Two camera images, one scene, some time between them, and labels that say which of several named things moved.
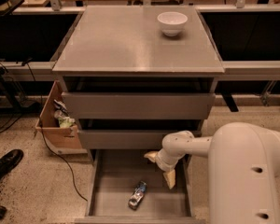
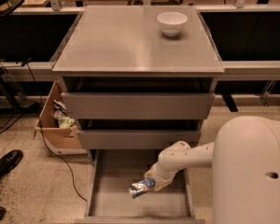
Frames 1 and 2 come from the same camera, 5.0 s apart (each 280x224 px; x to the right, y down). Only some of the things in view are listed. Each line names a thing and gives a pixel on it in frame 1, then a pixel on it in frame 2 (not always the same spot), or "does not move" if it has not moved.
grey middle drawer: (126, 139) does not move
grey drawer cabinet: (133, 75) does not move
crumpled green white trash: (62, 115) does not move
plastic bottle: (137, 195) to (138, 188)
